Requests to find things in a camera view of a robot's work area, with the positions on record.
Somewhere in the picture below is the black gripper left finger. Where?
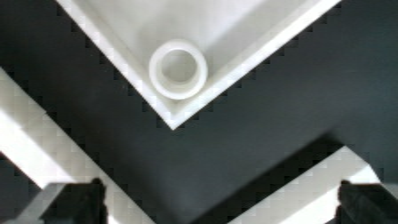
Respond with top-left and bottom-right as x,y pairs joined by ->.
38,178 -> 108,224

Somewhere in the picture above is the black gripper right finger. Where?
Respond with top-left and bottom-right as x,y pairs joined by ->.
335,181 -> 398,224

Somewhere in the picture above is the white square table top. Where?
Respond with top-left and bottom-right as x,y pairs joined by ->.
54,0 -> 340,128

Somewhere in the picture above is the white U-shaped obstacle wall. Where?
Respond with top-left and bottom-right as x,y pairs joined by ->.
0,69 -> 398,224

